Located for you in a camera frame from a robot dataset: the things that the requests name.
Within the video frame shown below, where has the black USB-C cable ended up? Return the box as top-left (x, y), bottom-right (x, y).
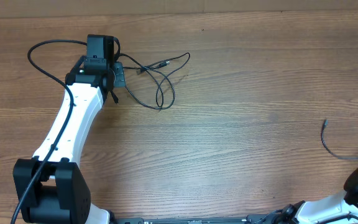
top-left (320, 119), bottom-right (358, 161)

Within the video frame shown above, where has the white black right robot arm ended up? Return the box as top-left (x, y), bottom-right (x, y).
top-left (275, 168), bottom-right (358, 224)

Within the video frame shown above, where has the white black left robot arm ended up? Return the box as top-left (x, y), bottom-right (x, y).
top-left (11, 34), bottom-right (124, 223)

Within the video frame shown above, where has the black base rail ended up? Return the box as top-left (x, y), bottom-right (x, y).
top-left (113, 213), bottom-right (288, 224)

